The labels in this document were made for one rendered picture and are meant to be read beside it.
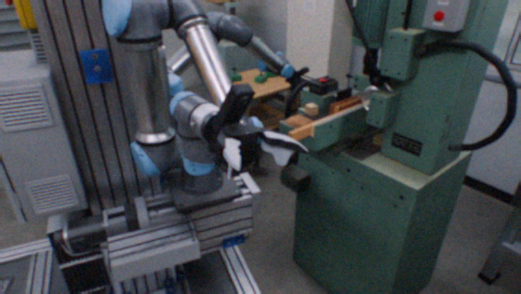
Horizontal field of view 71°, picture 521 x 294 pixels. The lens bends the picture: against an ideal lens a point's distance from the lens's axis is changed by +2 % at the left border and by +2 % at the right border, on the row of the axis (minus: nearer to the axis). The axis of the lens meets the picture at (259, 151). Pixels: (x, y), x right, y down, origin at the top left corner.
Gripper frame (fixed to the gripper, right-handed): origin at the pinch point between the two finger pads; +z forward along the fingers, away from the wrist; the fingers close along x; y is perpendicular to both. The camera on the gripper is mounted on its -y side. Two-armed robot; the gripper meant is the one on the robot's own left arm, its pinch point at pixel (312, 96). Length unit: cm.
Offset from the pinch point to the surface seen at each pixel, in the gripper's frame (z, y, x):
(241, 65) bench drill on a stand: -131, 105, -72
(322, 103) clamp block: 20.1, -20.9, 23.1
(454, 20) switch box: 44, -82, 29
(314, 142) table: 39, -24, 45
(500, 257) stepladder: 117, 8, -42
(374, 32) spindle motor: 20, -58, 20
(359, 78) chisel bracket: 23.7, -37.8, 14.9
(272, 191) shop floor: 11, 88, -5
